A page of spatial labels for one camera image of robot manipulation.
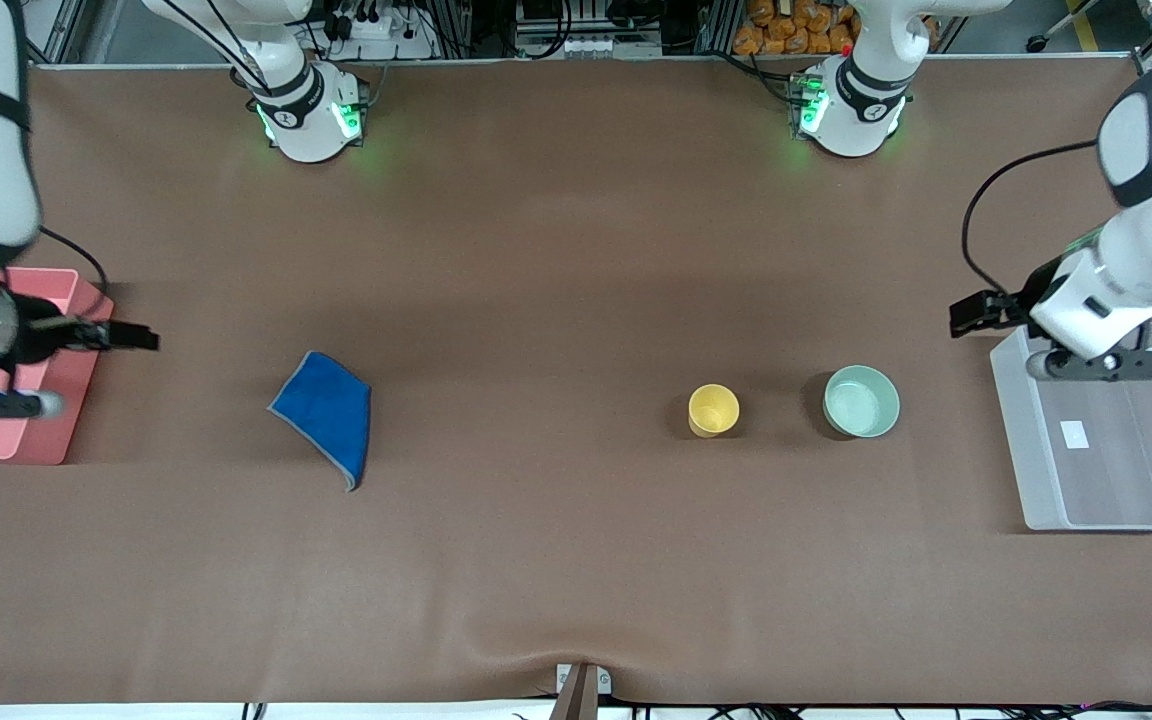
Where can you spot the grey electrical terminal unit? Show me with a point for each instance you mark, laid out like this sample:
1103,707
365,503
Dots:
566,45

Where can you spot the pink plastic bin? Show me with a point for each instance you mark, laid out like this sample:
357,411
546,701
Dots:
56,400

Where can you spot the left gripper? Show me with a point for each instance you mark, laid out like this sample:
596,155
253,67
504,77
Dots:
1020,297

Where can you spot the white label sticker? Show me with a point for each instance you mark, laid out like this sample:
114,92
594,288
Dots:
1076,433

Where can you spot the black caster wheel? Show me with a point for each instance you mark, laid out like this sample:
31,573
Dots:
1038,43

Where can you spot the white table clamp bracket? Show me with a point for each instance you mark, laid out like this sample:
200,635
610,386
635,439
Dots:
604,682

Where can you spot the yellow cup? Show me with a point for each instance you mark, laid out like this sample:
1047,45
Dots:
713,410

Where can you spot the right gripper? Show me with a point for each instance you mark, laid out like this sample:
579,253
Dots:
34,337

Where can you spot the blue cloth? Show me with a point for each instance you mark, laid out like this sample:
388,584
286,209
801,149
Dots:
331,415

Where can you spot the aluminium frame post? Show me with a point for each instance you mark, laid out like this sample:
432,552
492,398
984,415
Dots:
718,25
456,25

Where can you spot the orange packaged goods pile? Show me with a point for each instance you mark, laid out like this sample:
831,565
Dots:
786,30

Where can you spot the light green bowl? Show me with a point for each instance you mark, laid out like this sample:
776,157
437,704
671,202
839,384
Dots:
861,402

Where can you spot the clear plastic bin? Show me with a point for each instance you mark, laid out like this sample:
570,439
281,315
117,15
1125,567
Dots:
1116,480

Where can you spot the white power strip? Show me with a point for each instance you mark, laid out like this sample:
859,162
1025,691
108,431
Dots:
376,35

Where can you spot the brown camera stand post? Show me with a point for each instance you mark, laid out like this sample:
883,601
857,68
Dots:
576,700

